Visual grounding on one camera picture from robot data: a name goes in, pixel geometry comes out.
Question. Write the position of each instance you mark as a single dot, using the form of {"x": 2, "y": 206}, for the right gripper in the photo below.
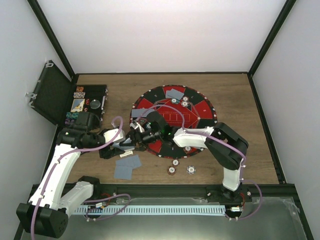
{"x": 134, "y": 134}

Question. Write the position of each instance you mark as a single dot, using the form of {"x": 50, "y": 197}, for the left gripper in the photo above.
{"x": 108, "y": 153}

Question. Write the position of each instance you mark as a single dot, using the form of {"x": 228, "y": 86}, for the blue backed card deck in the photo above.
{"x": 125, "y": 145}

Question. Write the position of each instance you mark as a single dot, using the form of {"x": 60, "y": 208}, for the dealt blue card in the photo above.
{"x": 169, "y": 95}
{"x": 135, "y": 113}

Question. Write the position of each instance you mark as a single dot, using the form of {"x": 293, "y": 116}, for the dropped blue card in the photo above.
{"x": 132, "y": 161}
{"x": 123, "y": 172}

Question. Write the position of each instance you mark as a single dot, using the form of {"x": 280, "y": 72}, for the orange black chip bottom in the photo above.
{"x": 187, "y": 148}

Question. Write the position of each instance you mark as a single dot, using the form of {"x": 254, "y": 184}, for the orange black chip stack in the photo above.
{"x": 171, "y": 170}

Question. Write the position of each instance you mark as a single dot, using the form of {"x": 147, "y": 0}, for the green blue chip top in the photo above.
{"x": 175, "y": 101}

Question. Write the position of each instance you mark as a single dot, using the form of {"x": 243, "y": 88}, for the blue orange chip top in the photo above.
{"x": 184, "y": 103}

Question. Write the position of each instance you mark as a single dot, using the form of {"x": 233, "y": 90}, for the dealt blue card top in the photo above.
{"x": 169, "y": 95}

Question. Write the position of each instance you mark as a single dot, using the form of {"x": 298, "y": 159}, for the orange black chip top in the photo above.
{"x": 185, "y": 99}

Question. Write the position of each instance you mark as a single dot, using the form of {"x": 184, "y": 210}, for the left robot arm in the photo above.
{"x": 47, "y": 212}

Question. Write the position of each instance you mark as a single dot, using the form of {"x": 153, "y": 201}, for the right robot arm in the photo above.
{"x": 226, "y": 146}

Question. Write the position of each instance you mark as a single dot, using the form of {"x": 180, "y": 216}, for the white playing card box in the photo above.
{"x": 126, "y": 154}

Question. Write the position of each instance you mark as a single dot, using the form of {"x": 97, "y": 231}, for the clear round dealer button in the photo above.
{"x": 95, "y": 104}

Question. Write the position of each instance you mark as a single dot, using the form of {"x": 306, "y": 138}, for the round red black poker mat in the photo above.
{"x": 199, "y": 114}

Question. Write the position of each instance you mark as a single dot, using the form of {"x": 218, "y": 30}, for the green chips in case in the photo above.
{"x": 72, "y": 115}

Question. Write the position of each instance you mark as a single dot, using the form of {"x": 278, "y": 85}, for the purple chips in case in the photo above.
{"x": 68, "y": 121}

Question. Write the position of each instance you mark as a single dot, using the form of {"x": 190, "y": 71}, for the red dice in case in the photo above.
{"x": 86, "y": 105}

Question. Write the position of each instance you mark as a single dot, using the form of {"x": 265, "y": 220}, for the card deck in case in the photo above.
{"x": 77, "y": 105}

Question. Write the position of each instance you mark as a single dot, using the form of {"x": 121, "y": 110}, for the black poker case tray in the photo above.
{"x": 89, "y": 98}

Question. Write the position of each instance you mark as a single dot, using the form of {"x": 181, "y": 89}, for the orange chips in case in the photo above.
{"x": 79, "y": 93}

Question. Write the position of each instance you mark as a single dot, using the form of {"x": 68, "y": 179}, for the black poker case lid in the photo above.
{"x": 52, "y": 94}

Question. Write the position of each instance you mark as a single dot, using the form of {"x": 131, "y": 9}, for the chrome case handle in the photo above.
{"x": 103, "y": 102}

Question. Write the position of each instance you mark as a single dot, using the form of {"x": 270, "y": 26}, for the black aluminium front rail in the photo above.
{"x": 212, "y": 192}

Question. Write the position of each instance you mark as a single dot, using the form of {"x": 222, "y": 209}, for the light blue slotted cable duct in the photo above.
{"x": 155, "y": 210}

